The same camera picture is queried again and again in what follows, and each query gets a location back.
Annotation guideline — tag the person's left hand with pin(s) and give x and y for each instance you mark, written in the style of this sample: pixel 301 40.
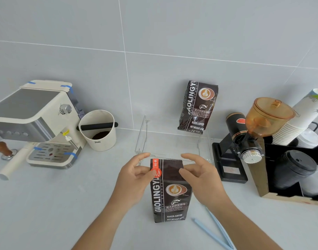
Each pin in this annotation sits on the person's left hand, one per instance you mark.
pixel 129 183

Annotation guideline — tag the dark brown coffee bean bag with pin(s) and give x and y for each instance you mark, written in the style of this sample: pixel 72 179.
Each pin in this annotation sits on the dark brown coffee bean bag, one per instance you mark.
pixel 198 109

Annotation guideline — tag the person's right thumb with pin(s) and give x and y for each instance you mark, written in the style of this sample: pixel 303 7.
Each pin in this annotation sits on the person's right thumb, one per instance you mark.
pixel 187 178

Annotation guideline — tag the person's left thumb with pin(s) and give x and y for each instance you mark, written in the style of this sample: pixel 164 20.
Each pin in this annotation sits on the person's left thumb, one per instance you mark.
pixel 146 172

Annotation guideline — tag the person's right forearm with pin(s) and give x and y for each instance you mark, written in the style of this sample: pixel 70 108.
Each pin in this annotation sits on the person's right forearm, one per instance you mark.
pixel 239 226

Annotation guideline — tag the light blue sealing clip bar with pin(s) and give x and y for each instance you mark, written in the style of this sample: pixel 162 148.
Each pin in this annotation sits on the light blue sealing clip bar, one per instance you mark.
pixel 221 229
pixel 213 234

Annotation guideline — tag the stack of white cup lids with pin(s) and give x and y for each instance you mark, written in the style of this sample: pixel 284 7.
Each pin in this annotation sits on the stack of white cup lids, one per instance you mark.
pixel 308 137

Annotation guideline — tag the dark coffee bag red sticker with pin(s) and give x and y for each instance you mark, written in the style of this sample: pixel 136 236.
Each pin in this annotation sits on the dark coffee bag red sticker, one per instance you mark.
pixel 172 203

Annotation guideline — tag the stack of black cup lids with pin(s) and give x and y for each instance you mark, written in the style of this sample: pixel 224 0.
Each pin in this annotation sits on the stack of black cup lids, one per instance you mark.
pixel 291 169

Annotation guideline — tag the person's right hand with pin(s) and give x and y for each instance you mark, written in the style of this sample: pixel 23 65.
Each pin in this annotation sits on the person's right hand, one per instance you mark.
pixel 207 183

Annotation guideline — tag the person's left forearm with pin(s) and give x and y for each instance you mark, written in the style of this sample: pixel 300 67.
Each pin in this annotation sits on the person's left forearm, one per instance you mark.
pixel 107 226

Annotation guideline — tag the wooden cup organizer box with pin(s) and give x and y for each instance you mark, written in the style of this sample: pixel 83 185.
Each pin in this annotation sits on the wooden cup organizer box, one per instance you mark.
pixel 259 177

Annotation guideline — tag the black grinder amber hopper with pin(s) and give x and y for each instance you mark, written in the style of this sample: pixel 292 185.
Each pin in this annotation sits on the black grinder amber hopper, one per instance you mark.
pixel 248 143

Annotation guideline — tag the cream espresso machine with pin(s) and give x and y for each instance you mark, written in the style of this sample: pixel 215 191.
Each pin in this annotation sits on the cream espresso machine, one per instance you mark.
pixel 31 109

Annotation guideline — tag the white knock box black bar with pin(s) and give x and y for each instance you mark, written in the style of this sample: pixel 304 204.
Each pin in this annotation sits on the white knock box black bar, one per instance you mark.
pixel 103 137

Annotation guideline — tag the stack of clear cup lids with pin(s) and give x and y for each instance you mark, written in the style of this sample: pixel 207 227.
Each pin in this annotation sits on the stack of clear cup lids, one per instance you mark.
pixel 313 183

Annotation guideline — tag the wooden knob coffee tamper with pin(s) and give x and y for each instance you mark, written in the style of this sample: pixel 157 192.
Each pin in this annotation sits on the wooden knob coffee tamper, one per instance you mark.
pixel 1 148

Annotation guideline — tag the clear acrylic tray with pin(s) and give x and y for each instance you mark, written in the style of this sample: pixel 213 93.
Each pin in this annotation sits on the clear acrylic tray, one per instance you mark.
pixel 172 144

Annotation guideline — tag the stack of printed paper cups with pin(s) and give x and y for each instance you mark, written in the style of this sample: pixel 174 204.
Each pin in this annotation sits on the stack of printed paper cups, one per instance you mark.
pixel 299 119

